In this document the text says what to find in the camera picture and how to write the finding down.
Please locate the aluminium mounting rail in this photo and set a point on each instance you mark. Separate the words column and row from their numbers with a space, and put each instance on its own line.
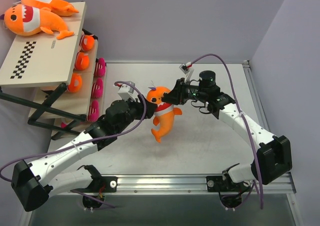
column 161, row 184

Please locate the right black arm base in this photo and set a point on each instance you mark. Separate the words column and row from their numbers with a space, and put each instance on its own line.
column 231, row 194

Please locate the white pink plush on shelf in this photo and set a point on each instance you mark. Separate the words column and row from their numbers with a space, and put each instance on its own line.
column 100, row 67

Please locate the cream tiered shelf black frame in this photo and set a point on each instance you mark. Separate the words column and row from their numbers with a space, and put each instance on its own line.
column 47, row 64

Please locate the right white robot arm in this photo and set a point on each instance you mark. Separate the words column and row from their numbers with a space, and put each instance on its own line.
column 272, row 154

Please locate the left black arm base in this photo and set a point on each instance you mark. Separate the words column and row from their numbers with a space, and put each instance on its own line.
column 93, row 195

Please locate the orange shark plush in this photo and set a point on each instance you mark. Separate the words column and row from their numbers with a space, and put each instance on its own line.
column 164, row 115
column 60, row 7
column 24, row 20

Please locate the white pink glasses plush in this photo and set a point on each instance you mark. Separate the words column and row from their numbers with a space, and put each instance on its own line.
column 92, row 116
column 97, row 88

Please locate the black haired doll plush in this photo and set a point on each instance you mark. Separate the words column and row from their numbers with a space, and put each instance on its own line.
column 75, row 83
column 86, row 42
column 82, row 61

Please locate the aluminium table side rail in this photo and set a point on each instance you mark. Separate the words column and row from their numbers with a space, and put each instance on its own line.
column 251, row 102

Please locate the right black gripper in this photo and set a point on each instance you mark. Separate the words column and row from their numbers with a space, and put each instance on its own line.
column 178, row 91

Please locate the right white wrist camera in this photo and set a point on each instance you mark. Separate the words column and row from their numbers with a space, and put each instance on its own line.
column 188, row 70

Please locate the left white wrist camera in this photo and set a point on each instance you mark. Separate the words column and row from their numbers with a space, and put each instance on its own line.
column 125, row 91

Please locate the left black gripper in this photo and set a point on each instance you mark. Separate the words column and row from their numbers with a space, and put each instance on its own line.
column 149, row 106

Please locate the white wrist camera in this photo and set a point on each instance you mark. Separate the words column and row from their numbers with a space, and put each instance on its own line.
column 188, row 70
column 125, row 91

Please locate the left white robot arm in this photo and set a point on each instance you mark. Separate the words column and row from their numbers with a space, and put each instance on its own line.
column 35, row 182

